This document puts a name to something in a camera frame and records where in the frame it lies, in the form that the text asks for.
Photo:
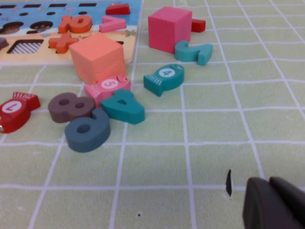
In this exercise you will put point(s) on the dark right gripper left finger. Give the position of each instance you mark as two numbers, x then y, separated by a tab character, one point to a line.
264	207

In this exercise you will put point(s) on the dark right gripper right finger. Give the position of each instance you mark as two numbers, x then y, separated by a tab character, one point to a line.
293	198

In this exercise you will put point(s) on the teal number two piece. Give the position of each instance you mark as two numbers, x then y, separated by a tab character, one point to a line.
205	55

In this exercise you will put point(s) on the teal number four piece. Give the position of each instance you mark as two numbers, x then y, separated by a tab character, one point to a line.
124	112

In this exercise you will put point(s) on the blue-grey number nine piece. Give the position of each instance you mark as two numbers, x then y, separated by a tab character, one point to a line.
95	138

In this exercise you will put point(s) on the brown number eight piece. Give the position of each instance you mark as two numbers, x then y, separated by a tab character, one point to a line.
71	113

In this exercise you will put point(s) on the pink greater-than sign piece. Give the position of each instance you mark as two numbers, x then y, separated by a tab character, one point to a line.
116	23

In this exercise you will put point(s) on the red minus sign piece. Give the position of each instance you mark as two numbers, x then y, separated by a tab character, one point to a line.
118	9

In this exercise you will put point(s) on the orange plus sign piece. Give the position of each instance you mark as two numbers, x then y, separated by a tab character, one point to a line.
62	43

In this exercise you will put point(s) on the orange number ten piece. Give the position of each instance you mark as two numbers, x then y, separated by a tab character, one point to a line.
66	25

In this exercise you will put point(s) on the colourful wooden puzzle board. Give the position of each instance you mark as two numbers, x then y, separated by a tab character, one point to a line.
35	57

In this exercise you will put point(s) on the brown star piece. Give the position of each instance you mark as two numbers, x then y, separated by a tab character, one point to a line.
3	44

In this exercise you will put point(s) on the green checked tablecloth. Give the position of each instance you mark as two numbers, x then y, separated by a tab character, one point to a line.
166	167

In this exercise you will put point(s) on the teal fish number four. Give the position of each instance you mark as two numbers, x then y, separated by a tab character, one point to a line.
166	82

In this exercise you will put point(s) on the small red block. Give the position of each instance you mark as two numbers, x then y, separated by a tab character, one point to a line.
199	25

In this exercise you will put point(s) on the hot pink cube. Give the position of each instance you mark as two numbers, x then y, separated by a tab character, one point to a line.
166	28

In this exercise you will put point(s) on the pink fish number five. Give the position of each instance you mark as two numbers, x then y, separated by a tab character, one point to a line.
95	91

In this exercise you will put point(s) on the orange cube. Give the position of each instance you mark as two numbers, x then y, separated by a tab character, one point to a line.
97	59

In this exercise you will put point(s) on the red fish number seven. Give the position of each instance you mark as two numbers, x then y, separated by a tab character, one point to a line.
16	112

